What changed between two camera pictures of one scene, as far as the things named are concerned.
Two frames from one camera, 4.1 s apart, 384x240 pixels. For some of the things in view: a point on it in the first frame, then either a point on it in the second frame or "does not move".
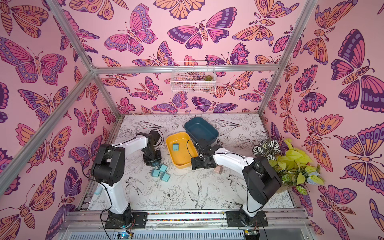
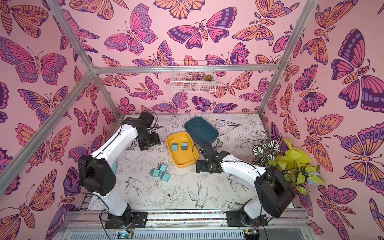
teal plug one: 175,147 does not move
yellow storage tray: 182,158 does not move
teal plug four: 155,172 does not move
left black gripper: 159,159 → 157,141
